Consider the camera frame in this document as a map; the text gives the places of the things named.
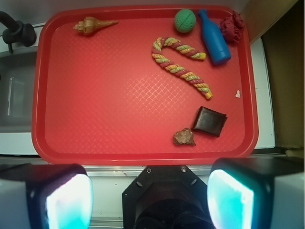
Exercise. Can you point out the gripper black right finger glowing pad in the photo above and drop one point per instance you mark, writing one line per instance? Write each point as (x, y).
(257, 193)

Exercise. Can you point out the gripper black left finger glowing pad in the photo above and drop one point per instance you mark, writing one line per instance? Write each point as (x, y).
(45, 197)

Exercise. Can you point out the green rubber ball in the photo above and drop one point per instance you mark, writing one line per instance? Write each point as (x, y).
(184, 20)

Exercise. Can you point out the dark brown leather wallet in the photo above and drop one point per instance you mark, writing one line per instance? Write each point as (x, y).
(209, 122)

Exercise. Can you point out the brown rough rock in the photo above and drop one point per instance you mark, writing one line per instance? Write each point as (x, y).
(184, 137)

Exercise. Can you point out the small white paper scrap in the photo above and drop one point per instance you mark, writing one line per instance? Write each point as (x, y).
(238, 94)

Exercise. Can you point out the steel sink basin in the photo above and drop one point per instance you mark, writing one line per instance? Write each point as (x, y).
(17, 73)

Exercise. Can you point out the red plastic tray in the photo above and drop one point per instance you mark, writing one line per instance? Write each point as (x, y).
(101, 99)

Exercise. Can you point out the blue plastic bottle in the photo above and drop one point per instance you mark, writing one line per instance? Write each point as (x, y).
(214, 40)

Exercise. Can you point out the black faucet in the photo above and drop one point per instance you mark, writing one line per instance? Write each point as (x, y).
(17, 31)

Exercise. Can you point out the golden conch seashell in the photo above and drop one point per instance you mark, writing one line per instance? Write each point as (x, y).
(90, 25)

